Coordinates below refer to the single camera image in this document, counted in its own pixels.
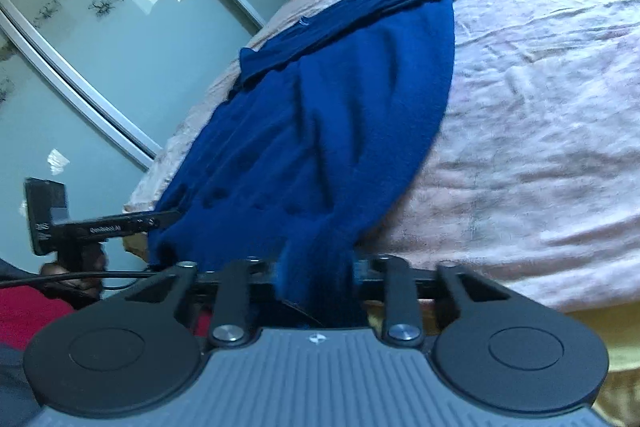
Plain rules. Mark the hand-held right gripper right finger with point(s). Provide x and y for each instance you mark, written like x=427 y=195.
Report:
x=400 y=292

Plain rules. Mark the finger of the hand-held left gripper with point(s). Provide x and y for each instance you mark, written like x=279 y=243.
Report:
x=162 y=217

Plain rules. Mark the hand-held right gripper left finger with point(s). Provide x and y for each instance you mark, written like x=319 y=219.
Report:
x=237 y=289

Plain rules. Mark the blue beaded sweater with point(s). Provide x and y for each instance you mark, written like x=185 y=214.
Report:
x=325 y=132

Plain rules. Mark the person's left hand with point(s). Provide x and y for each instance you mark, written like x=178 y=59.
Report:
x=52 y=270

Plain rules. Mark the person's red garment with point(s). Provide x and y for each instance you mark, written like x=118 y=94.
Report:
x=25 y=312

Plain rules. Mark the glass wardrobe sliding door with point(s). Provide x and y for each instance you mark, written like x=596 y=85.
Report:
x=100 y=82

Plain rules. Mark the dark cloth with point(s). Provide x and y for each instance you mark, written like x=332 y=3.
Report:
x=12 y=382

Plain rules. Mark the yellow bed base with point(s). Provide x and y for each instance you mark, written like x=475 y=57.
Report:
x=622 y=342

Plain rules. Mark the pink bed sheet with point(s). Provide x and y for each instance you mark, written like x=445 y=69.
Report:
x=550 y=107

